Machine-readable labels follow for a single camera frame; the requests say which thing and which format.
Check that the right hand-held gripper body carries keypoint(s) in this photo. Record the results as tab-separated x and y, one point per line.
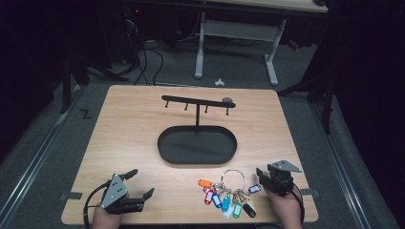
280	178

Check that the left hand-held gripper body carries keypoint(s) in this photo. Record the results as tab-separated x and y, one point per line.
115	191

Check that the person's left hand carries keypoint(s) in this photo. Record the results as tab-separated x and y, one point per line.
105	220

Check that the grey tape piece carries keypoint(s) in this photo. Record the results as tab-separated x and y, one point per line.
71	196
309	192

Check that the black key rack with tray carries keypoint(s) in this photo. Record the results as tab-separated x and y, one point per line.
197	146

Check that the black zigzag tape mark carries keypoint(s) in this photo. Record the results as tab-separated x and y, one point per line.
86	114

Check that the small grey oval object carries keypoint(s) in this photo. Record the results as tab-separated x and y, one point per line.
227	99

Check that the black stand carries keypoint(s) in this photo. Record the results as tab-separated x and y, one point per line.
324	95
68	79

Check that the small white floor object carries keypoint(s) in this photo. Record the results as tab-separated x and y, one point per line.
219	83

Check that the desk with white legs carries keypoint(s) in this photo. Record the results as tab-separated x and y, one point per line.
238	30

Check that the metal floor rail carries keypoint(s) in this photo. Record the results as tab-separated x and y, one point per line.
35	159
340	165

